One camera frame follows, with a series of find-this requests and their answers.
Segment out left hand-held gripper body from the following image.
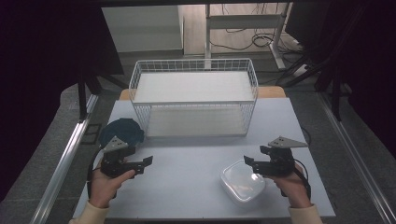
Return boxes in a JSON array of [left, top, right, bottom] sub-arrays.
[[100, 135, 140, 179]]

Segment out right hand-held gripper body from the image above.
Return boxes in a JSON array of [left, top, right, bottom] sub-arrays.
[[260, 135, 309, 178]]

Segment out clear rectangular plastic container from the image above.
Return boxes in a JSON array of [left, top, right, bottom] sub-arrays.
[[219, 159, 267, 208]]

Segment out round container with dark blue lid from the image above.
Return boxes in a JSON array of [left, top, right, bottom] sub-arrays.
[[99, 118, 146, 147]]

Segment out white wire rack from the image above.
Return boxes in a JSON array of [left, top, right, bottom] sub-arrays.
[[128, 58, 259, 138]]

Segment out person's left hand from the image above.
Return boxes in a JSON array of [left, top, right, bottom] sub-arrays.
[[89, 160, 136, 209]]

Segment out person's right hand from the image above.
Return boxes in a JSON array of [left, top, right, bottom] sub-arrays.
[[269, 163, 313, 209]]

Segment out black floor plate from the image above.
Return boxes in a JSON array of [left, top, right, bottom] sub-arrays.
[[80, 123, 103, 146]]

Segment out black stand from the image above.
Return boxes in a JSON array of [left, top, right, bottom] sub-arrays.
[[77, 71, 129, 123], [276, 3, 375, 123]]

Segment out white power strip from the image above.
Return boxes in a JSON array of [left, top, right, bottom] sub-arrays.
[[291, 63, 310, 77]]

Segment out black curtain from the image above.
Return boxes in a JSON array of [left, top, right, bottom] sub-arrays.
[[284, 0, 396, 157], [0, 0, 125, 203]]

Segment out white cabinet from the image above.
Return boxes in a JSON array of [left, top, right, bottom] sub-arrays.
[[101, 5, 185, 53]]

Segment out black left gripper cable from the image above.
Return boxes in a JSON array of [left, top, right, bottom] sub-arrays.
[[86, 147, 106, 200]]

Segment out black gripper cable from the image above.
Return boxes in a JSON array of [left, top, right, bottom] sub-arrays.
[[86, 147, 106, 200], [281, 158, 313, 201]]

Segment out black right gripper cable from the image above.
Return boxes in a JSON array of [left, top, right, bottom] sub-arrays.
[[281, 158, 313, 201]]

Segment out thin black cable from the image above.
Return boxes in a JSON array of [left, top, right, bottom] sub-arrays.
[[300, 125, 313, 147]]

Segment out aluminium rail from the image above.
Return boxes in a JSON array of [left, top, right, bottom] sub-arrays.
[[29, 92, 101, 224], [317, 91, 396, 224]]

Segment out black floor cables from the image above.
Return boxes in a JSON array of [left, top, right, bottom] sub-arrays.
[[208, 3, 304, 54]]

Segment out white desk frame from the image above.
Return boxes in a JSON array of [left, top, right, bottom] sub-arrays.
[[204, 2, 292, 70]]

